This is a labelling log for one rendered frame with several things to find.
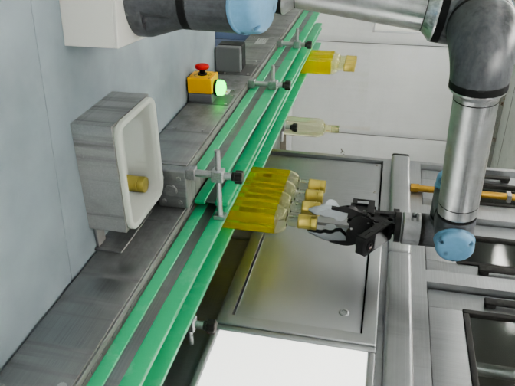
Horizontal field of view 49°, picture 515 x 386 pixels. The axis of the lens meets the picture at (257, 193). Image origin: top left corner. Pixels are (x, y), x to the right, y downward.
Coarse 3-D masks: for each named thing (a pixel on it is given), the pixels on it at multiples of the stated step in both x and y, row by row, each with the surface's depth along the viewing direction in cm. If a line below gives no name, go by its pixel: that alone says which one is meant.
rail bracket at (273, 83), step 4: (272, 64) 171; (272, 68) 170; (272, 72) 171; (272, 76) 171; (248, 80) 173; (252, 80) 173; (256, 80) 174; (268, 80) 172; (272, 80) 172; (276, 80) 172; (288, 80) 172; (248, 84) 174; (252, 84) 173; (256, 84) 174; (260, 84) 173; (264, 84) 173; (268, 84) 172; (272, 84) 172; (276, 84) 172; (280, 84) 172; (284, 84) 171; (288, 84) 171; (268, 88) 173; (272, 88) 173; (276, 88) 172; (284, 88) 172; (288, 88) 172
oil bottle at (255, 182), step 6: (246, 180) 146; (252, 180) 146; (258, 180) 146; (264, 180) 146; (270, 180) 146; (276, 180) 146; (282, 180) 146; (246, 186) 144; (252, 186) 143; (258, 186) 143; (264, 186) 143; (270, 186) 143; (276, 186) 143; (282, 186) 143; (288, 186) 143; (294, 186) 144; (288, 192) 142; (294, 192) 143; (294, 198) 144
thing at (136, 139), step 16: (144, 112) 114; (128, 128) 116; (144, 128) 116; (128, 144) 118; (144, 144) 118; (128, 160) 120; (144, 160) 120; (160, 160) 120; (144, 176) 121; (160, 176) 121; (128, 192) 105; (160, 192) 122; (128, 208) 106; (144, 208) 115; (128, 224) 108
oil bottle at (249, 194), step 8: (240, 192) 140; (248, 192) 140; (256, 192) 140; (264, 192) 140; (272, 192) 140; (280, 192) 140; (248, 200) 139; (256, 200) 138; (264, 200) 138; (272, 200) 137; (280, 200) 137; (288, 200) 138; (288, 208) 138
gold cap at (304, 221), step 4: (300, 216) 133; (304, 216) 133; (308, 216) 133; (312, 216) 133; (316, 216) 133; (300, 220) 133; (304, 220) 133; (308, 220) 133; (312, 220) 132; (316, 220) 132; (300, 224) 133; (304, 224) 133; (308, 224) 133; (312, 224) 132; (316, 224) 132; (304, 228) 134; (308, 228) 133; (312, 228) 133; (316, 228) 133
